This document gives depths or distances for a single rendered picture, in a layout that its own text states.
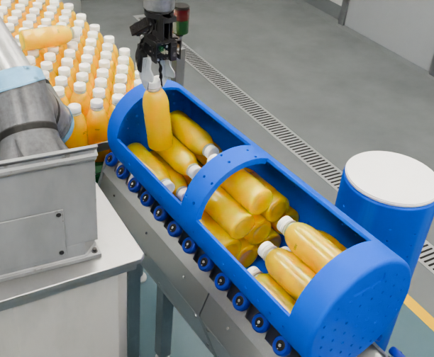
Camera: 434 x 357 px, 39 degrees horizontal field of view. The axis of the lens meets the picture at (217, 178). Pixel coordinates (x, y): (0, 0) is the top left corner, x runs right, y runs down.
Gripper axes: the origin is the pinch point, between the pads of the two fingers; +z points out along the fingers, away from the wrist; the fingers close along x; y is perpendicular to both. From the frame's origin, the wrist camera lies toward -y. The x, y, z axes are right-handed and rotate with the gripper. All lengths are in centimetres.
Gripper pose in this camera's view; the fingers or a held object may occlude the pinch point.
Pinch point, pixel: (153, 82)
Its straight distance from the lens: 161.3
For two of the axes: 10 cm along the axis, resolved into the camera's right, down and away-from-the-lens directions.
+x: 8.2, -2.6, 5.0
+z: -0.8, 8.3, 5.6
